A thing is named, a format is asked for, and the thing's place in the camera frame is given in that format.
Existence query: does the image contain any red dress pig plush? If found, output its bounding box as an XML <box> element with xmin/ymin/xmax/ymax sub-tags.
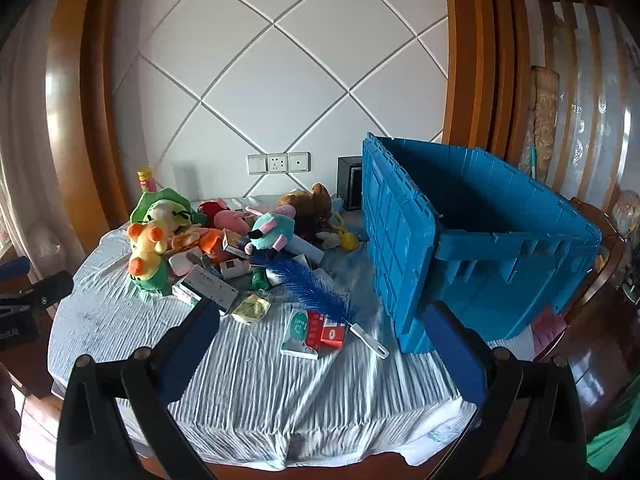
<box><xmin>197</xmin><ymin>200</ymin><xmax>232</xmax><ymax>227</ymax></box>

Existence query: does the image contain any yellow crumpled packet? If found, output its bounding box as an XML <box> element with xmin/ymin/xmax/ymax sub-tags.
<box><xmin>232</xmin><ymin>292</ymin><xmax>273</xmax><ymax>324</ymax></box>

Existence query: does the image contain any teal pink plush toy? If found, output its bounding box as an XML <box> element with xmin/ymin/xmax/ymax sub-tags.
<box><xmin>245</xmin><ymin>212</ymin><xmax>297</xmax><ymax>252</ymax></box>

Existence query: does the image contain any wooden wall trim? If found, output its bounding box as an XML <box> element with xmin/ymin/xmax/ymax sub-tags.
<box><xmin>441</xmin><ymin>0</ymin><xmax>532</xmax><ymax>173</ymax></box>
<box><xmin>47</xmin><ymin>0</ymin><xmax>132</xmax><ymax>233</ymax></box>

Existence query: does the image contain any white blue medicine box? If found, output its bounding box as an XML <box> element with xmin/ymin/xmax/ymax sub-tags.
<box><xmin>172</xmin><ymin>265</ymin><xmax>240</xmax><ymax>316</ymax></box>

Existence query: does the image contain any green cloth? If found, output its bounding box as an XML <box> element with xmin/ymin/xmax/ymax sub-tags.
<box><xmin>585</xmin><ymin>375</ymin><xmax>640</xmax><ymax>472</ymax></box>

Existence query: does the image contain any blue feather duster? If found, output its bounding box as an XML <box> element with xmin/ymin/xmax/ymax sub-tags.
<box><xmin>250</xmin><ymin>255</ymin><xmax>391</xmax><ymax>360</ymax></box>

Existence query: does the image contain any white tube box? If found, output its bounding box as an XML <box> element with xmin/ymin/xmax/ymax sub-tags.
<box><xmin>290</xmin><ymin>235</ymin><xmax>325</xmax><ymax>266</ymax></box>

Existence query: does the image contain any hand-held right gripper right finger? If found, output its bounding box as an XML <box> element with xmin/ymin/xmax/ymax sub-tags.
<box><xmin>422</xmin><ymin>301</ymin><xmax>587</xmax><ymax>480</ymax></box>

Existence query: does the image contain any wooden glass partition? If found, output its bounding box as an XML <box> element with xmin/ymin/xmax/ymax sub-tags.
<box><xmin>531</xmin><ymin>0</ymin><xmax>640</xmax><ymax>213</ymax></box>

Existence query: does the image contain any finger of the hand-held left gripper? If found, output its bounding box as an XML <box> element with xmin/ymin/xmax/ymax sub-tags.
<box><xmin>0</xmin><ymin>270</ymin><xmax>75</xmax><ymax>312</ymax></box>
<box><xmin>0</xmin><ymin>257</ymin><xmax>32</xmax><ymax>279</ymax></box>

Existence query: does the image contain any wooden chair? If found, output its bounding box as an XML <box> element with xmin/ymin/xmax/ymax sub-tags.
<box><xmin>565</xmin><ymin>197</ymin><xmax>627</xmax><ymax>322</ymax></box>

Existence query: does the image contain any brown white small box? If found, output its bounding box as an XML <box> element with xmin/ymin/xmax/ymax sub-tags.
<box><xmin>219</xmin><ymin>257</ymin><xmax>251</xmax><ymax>281</ymax></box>

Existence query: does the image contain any golden dress plush doll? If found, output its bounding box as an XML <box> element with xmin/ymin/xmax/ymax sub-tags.
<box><xmin>171</xmin><ymin>229</ymin><xmax>202</xmax><ymax>252</ymax></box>

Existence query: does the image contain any black safe box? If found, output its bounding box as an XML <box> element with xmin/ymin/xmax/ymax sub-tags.
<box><xmin>336</xmin><ymin>156</ymin><xmax>365</xmax><ymax>211</ymax></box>

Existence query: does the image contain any green plush toy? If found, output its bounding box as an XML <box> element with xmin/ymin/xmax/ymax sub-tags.
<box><xmin>130</xmin><ymin>187</ymin><xmax>207</xmax><ymax>233</ymax></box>

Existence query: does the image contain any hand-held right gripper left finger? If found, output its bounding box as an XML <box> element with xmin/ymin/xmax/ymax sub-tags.
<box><xmin>55</xmin><ymin>297</ymin><xmax>221</xmax><ymax>480</ymax></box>

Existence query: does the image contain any green white box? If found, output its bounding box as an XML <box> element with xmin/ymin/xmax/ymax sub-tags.
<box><xmin>280</xmin><ymin>307</ymin><xmax>321</xmax><ymax>361</ymax></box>

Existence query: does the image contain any red box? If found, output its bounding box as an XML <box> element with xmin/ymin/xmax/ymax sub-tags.
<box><xmin>307</xmin><ymin>310</ymin><xmax>349</xmax><ymax>350</ymax></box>

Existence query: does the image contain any yellow orange plush toy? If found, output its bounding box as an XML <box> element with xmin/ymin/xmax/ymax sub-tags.
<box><xmin>125</xmin><ymin>219</ymin><xmax>173</xmax><ymax>295</ymax></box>

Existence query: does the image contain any brown teddy bear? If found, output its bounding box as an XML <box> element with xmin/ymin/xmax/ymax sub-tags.
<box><xmin>278</xmin><ymin>183</ymin><xmax>334</xmax><ymax>241</ymax></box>

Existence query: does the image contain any blue plastic storage crate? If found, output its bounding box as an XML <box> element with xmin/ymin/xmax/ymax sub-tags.
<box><xmin>361</xmin><ymin>132</ymin><xmax>603</xmax><ymax>356</ymax></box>

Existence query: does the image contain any pink bag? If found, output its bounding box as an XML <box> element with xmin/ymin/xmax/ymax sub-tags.
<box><xmin>530</xmin><ymin>307</ymin><xmax>569</xmax><ymax>357</ymax></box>

